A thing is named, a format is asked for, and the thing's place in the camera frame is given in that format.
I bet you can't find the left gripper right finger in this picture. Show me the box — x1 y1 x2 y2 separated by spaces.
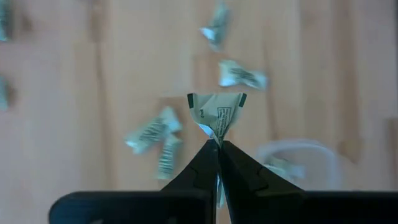
219 140 304 224

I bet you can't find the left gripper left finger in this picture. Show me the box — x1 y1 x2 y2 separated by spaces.
161 139 220 224

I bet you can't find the clear plastic bin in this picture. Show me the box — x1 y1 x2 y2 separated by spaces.
255 139 343 191

